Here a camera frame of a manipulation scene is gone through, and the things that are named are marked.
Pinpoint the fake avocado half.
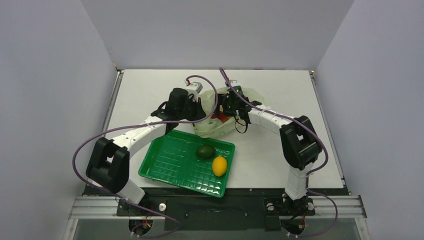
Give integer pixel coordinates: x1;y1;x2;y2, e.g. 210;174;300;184
195;144;216;160

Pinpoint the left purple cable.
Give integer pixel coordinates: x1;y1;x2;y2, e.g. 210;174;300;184
72;74;220;239

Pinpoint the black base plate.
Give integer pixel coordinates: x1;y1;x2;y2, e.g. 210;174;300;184
82;187;349;232

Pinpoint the yellow fake fruit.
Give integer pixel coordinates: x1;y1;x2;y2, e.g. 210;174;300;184
212;155;228;177

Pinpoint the translucent pale green plastic bag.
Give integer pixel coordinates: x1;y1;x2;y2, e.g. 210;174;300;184
193;87;266;138

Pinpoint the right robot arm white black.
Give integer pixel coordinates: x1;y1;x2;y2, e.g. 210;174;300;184
214;86;323;217

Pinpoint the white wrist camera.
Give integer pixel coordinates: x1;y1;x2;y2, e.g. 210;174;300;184
185;81;203;102
228;79;240;88

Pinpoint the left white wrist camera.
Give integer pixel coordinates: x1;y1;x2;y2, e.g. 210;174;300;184
185;81;203;102

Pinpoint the purple cable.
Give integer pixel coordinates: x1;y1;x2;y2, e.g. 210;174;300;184
219;67;339;238
72;74;220;239

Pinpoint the red fake fruit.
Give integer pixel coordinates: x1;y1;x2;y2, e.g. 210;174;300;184
211;111;232;123

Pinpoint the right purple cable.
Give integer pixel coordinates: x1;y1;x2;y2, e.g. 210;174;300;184
219;67;339;238

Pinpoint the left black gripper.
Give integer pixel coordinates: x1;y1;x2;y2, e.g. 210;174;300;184
178;96;206;123

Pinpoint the green plastic tray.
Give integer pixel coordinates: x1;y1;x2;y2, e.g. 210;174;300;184
138;130;236;198

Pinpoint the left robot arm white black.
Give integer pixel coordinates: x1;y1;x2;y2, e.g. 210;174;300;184
85;83;206;215

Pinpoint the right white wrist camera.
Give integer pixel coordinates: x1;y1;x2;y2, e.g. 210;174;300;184
228;79;240;88

